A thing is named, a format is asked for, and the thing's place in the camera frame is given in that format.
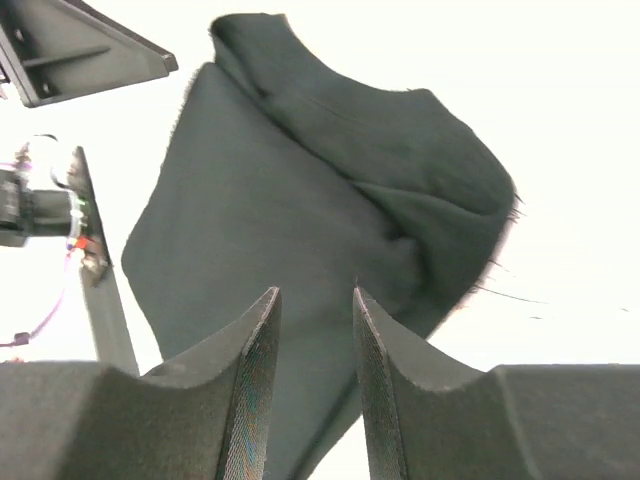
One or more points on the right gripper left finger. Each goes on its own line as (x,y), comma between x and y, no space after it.
(203,414)

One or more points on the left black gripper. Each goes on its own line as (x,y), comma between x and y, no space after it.
(55,51)

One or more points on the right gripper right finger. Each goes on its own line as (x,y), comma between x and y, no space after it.
(429,416)

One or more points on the black t shirt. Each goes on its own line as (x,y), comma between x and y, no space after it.
(282,172)

